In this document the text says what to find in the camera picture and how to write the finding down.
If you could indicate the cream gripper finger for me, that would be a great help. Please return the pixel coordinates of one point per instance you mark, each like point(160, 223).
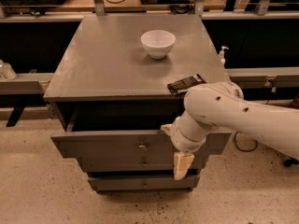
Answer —
point(167, 129)
point(182, 163)

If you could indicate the grey top drawer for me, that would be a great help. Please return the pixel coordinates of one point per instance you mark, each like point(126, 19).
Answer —
point(116, 134)

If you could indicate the grey drawer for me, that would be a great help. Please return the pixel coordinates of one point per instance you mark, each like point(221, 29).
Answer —
point(112, 183)
point(116, 134)
point(125, 164)

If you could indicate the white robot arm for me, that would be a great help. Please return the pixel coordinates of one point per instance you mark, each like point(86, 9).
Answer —
point(210, 106)

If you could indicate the grey middle drawer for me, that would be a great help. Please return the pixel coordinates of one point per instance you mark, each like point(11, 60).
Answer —
point(125, 164)

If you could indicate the grey drawer cabinet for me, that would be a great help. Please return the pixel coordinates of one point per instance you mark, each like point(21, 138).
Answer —
point(106, 65)

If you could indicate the grey bottom drawer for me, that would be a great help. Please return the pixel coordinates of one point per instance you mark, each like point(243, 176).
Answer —
point(112, 183)

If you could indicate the black snack packet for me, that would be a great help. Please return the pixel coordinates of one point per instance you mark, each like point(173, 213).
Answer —
point(181, 86)

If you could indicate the white ceramic bowl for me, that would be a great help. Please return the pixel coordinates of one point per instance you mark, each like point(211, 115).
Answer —
point(158, 43)

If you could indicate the white pump dispenser bottle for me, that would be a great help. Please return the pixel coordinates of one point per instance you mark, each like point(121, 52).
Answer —
point(222, 54)

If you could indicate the black wheeled stand base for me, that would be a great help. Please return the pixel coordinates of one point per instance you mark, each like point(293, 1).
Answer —
point(290, 161)

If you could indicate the clear plastic bottle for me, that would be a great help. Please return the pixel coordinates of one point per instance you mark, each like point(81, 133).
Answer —
point(6, 71)

